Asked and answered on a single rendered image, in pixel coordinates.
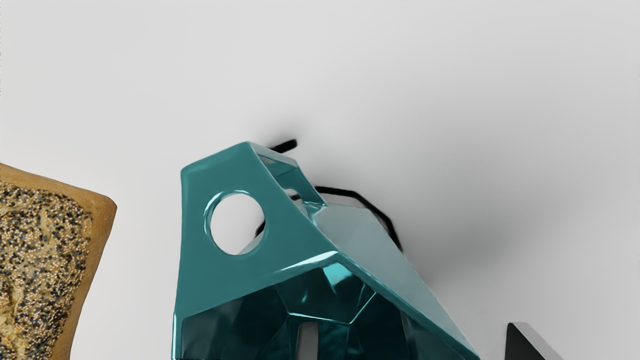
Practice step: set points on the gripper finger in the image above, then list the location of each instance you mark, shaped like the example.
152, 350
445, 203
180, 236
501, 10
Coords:
525, 346

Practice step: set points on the teal faceted mug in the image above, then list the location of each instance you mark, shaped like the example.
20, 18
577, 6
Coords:
290, 280

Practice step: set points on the seeded bread slice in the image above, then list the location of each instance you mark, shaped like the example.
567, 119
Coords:
40, 260

